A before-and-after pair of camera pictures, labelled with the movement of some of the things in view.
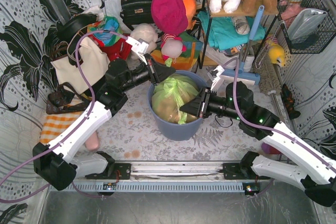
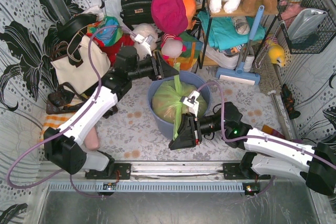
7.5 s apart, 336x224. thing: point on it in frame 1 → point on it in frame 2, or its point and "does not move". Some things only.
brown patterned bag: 65,99 does not move
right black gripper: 206,103 → 193,130
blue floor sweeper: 245,76 does not move
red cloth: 119,50 does not move
